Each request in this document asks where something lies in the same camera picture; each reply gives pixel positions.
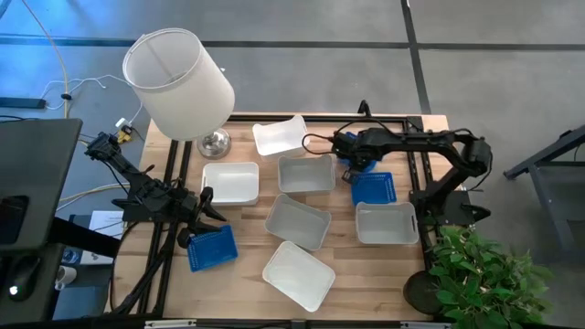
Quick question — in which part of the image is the black power strip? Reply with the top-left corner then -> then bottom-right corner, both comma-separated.
0,96 -> 48,111

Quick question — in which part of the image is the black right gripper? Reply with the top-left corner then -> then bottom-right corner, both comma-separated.
332,131 -> 367,186

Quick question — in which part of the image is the cream cable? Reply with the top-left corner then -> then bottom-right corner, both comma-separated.
58,182 -> 132,205

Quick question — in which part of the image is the dark grey side table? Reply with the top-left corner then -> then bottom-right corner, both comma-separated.
503,123 -> 585,250

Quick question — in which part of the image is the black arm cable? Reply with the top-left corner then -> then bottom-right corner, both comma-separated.
301,117 -> 394,157

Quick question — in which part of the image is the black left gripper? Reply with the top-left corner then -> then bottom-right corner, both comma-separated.
172,186 -> 229,236

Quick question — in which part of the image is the white plastic basket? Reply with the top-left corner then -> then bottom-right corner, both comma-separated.
261,240 -> 336,313
201,161 -> 261,207
251,114 -> 310,161

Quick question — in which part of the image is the black aluminium frame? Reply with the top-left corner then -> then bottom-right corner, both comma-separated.
109,113 -> 438,321

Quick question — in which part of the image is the silver metal lamp base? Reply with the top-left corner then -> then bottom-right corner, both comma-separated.
197,128 -> 232,160

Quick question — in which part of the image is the black computer mouse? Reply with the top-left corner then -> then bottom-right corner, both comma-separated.
5,257 -> 41,302

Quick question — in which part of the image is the black round plant pot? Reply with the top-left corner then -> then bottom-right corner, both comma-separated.
402,270 -> 445,316

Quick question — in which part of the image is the white paper sheet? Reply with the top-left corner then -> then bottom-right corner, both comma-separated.
80,209 -> 126,266

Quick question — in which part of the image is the grey plastic basket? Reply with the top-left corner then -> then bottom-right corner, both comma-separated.
264,193 -> 333,251
355,201 -> 420,246
277,154 -> 337,196

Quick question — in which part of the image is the yellow cable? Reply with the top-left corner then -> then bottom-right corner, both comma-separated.
19,0 -> 70,120

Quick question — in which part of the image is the thin white cable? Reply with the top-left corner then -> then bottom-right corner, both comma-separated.
39,74 -> 144,127

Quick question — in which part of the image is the white mug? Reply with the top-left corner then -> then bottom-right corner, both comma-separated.
54,264 -> 79,292

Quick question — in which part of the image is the green leafy plant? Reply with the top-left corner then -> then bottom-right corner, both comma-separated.
428,225 -> 555,329

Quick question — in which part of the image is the blue perforated plastic basket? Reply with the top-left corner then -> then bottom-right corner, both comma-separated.
350,171 -> 398,207
186,224 -> 239,273

